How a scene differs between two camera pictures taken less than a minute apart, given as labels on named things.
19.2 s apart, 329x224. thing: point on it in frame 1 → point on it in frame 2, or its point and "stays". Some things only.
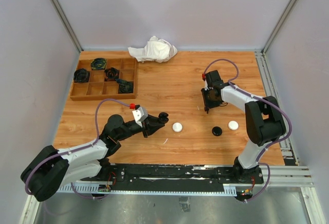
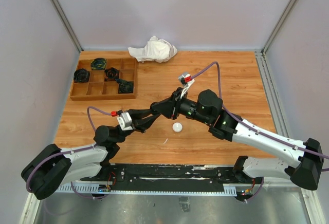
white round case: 177,127 stays
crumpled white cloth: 156,49 stays
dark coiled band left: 81,75 stays
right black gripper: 208,105 → 167,107
